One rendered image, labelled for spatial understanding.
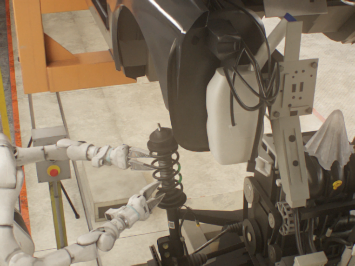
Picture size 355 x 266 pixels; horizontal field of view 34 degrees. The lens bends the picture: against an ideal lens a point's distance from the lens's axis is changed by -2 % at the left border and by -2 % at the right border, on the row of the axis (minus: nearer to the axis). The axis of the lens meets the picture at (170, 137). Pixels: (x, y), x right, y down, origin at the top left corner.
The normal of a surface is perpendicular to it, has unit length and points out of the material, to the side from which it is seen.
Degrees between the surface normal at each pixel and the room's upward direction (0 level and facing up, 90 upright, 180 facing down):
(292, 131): 57
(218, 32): 12
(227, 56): 90
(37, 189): 0
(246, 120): 94
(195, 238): 0
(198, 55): 91
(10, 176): 71
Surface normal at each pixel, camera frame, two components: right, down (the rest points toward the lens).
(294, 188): 0.22, -0.07
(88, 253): 0.65, 0.13
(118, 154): -0.40, 0.33
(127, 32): 0.25, 0.61
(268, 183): -0.97, 0.13
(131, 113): 0.00, -0.87
